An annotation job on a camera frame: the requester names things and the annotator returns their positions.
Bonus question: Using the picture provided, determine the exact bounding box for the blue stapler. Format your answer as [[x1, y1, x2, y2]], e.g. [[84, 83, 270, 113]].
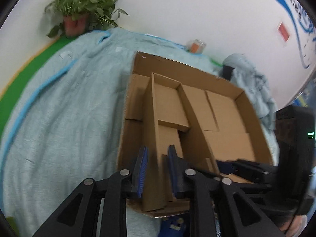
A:
[[158, 216, 187, 237]]

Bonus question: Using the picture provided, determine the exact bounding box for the cardboard divider insert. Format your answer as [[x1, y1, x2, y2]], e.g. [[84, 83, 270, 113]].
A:
[[142, 73, 219, 214]]

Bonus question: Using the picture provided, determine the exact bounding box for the person right hand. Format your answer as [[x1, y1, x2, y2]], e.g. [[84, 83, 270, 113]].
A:
[[280, 215, 308, 237]]

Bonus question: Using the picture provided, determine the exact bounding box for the large cardboard tray box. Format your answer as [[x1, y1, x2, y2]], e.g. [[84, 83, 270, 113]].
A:
[[117, 52, 273, 218]]

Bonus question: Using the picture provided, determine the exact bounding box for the teal quilted bedspread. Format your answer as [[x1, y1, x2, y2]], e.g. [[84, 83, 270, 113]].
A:
[[1, 28, 220, 236]]

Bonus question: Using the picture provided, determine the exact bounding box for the light blue puffer jacket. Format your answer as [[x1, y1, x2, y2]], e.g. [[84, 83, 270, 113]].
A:
[[223, 54, 277, 131]]

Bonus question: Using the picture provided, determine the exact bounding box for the potted plant red pot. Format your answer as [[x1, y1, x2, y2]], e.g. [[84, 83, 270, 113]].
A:
[[44, 0, 127, 38]]

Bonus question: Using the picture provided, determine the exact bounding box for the red wall notice sign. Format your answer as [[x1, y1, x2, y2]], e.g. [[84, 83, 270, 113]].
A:
[[277, 22, 290, 43]]

